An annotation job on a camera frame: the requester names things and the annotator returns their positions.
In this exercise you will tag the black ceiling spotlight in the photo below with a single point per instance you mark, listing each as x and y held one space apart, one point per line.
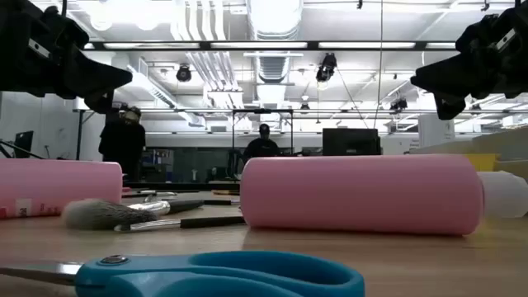
399 105
326 68
184 74

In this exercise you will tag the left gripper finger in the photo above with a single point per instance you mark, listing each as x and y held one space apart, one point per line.
95 78
101 105

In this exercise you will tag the large black monitor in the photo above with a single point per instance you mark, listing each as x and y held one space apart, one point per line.
350 142

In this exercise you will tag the black background rig frame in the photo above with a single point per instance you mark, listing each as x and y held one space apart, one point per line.
264 110

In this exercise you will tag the grey plastic basket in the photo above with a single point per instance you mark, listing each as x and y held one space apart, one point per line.
507 142

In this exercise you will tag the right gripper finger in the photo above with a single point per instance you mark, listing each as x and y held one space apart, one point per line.
449 76
450 107

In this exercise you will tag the white plastic basket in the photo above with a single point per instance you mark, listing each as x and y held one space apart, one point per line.
445 148

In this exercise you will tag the small black monitor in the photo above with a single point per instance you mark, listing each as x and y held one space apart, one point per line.
24 144

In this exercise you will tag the silver ventilation duct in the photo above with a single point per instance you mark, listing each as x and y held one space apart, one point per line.
274 20

